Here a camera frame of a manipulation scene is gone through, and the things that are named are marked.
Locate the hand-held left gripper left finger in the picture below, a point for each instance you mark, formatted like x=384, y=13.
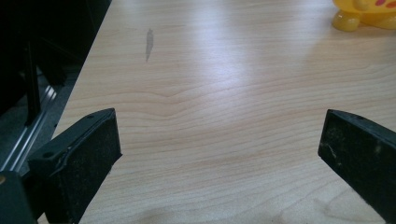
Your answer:
x=77, y=161

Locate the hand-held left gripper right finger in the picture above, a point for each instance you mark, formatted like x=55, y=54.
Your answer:
x=361, y=155

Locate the yellow toy figure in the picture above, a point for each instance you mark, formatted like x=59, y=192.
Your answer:
x=361, y=14

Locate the aluminium frame rail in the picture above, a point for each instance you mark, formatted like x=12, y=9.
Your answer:
x=28, y=133

